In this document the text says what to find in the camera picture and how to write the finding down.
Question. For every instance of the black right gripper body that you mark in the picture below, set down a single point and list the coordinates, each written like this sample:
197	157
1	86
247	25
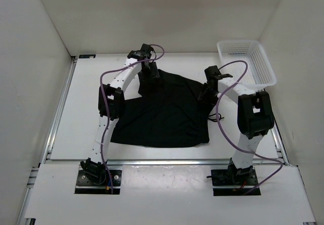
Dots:
207	95

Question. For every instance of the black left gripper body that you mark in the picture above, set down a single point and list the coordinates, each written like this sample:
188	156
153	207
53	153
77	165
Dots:
149	73

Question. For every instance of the black shorts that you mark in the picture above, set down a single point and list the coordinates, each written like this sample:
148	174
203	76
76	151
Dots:
169	117

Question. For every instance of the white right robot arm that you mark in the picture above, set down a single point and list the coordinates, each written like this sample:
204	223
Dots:
254	116

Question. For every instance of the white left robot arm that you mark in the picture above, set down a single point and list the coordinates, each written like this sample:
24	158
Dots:
111	104

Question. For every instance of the white plastic basket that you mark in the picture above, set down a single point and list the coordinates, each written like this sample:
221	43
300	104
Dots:
247	55

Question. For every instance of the aluminium front rail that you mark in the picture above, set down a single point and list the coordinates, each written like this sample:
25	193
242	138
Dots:
165	162

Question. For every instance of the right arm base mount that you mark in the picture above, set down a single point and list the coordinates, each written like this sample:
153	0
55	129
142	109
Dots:
234	181

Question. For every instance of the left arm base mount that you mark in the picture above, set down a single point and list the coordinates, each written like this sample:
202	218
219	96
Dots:
93	178

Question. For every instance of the aluminium left rail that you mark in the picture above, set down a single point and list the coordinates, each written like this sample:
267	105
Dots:
58	113

